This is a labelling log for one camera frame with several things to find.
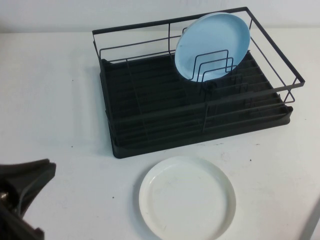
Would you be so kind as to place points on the black plastic drip tray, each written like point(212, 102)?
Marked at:
point(155, 82)

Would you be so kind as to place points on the pale round plate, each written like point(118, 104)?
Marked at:
point(183, 31)

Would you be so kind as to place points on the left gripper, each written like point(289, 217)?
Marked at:
point(8, 192)

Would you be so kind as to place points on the blue round plate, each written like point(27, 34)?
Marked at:
point(212, 37)

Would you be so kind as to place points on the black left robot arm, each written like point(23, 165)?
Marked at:
point(15, 227)

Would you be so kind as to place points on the white round plate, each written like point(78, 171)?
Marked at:
point(187, 200)

